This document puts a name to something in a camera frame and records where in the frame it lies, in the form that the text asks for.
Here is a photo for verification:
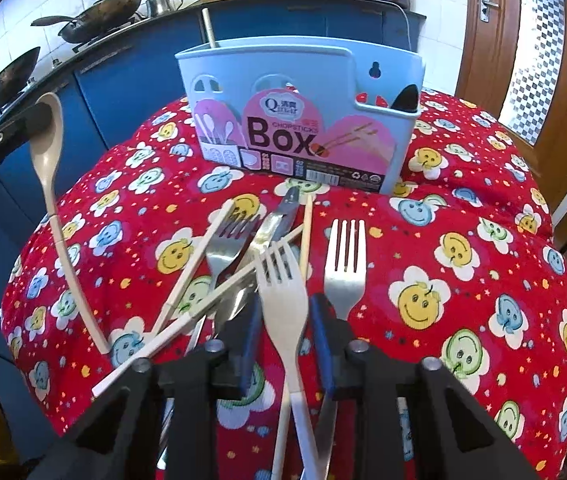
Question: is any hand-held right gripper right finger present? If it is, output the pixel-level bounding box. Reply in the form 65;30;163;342
310;293;539;480

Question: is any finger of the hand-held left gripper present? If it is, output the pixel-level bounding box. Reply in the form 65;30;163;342
0;103;54;201

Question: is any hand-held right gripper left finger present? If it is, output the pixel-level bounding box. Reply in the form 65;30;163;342
28;304;263;480

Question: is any white plastic fork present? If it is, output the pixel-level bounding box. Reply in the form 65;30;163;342
254;240;321;480

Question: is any beige plastic spoon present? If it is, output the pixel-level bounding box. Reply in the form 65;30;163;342
30;92;110;356

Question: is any metal table knife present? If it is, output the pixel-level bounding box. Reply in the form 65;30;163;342
214;186;301;331

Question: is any pale blue chopstick box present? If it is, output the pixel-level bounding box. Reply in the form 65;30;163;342
174;44;425;196

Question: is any metal wok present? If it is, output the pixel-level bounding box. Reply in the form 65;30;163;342
0;46;42;116
31;0;147;45

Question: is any white chopstick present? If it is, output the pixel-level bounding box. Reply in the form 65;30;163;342
92;225;305;397
151;200;237;338

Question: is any red smiley flower cloth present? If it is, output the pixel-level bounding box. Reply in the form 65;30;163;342
1;87;567;480

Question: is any metal kettle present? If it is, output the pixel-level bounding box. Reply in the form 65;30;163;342
144;0;184;18

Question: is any black spoon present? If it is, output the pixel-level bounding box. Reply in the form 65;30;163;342
393;84;420;113

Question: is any wooden door with checkered glass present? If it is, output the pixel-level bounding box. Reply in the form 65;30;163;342
456;0;567;221

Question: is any white power cable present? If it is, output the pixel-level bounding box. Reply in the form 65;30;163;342
391;2;411;51

